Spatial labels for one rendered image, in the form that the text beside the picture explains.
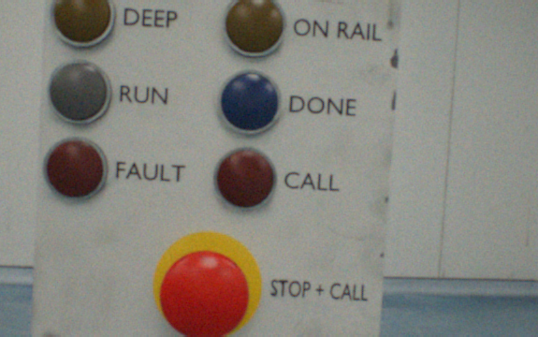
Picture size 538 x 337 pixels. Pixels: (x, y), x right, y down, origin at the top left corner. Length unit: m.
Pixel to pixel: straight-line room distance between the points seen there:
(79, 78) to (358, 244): 0.15
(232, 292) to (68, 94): 0.12
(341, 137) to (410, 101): 4.09
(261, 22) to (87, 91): 0.09
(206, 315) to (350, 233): 0.08
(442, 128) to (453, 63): 0.44
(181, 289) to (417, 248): 4.22
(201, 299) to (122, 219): 0.06
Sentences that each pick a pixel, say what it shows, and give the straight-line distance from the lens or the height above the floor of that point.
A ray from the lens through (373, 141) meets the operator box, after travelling 0.31.
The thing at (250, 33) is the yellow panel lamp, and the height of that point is 1.01.
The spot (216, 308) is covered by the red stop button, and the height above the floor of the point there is 0.88.
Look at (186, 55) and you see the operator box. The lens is 0.31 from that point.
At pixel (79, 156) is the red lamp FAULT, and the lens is 0.31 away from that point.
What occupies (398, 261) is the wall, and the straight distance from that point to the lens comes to 4.45.
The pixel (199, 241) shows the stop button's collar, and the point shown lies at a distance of 0.31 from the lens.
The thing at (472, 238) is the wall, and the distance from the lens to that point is 4.64.
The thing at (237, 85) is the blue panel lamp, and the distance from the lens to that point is 0.30.
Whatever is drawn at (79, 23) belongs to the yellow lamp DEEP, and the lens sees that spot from 0.32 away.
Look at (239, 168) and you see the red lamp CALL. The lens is 0.30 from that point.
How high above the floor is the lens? 0.96
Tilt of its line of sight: 3 degrees down
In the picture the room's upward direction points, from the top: 3 degrees clockwise
